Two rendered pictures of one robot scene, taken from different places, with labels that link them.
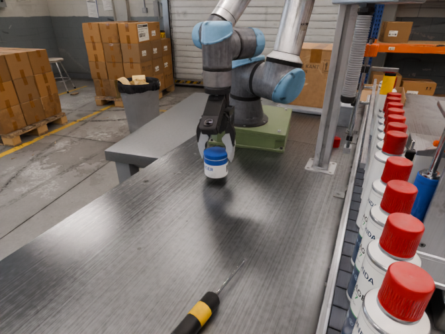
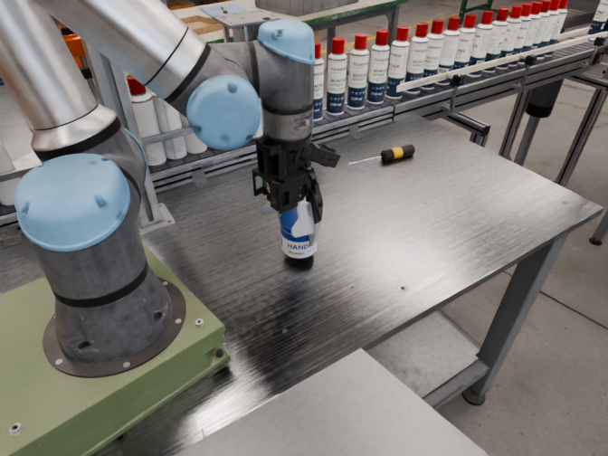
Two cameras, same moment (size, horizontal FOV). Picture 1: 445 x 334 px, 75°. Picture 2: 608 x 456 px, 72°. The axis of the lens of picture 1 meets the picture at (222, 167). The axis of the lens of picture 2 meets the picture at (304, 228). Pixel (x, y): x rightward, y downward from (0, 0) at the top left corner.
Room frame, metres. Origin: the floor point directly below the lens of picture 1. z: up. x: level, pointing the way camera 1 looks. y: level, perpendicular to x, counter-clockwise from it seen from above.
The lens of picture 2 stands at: (1.27, 0.35, 1.39)
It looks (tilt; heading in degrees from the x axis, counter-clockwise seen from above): 39 degrees down; 211
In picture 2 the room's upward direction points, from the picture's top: straight up
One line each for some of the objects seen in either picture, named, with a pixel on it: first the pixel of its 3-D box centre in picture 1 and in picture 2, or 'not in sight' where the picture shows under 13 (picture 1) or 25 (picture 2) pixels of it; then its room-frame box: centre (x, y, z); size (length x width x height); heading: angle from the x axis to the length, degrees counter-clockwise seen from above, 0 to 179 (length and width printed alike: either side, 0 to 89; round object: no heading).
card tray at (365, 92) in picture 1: (378, 93); not in sight; (1.69, -0.91, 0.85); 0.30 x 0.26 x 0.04; 154
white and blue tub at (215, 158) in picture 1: (216, 162); (299, 232); (0.75, 0.02, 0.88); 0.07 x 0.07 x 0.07
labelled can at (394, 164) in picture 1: (381, 219); not in sight; (0.36, -0.25, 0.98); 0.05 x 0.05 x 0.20
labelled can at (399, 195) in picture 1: (381, 249); (313, 83); (0.30, -0.22, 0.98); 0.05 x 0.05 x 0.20
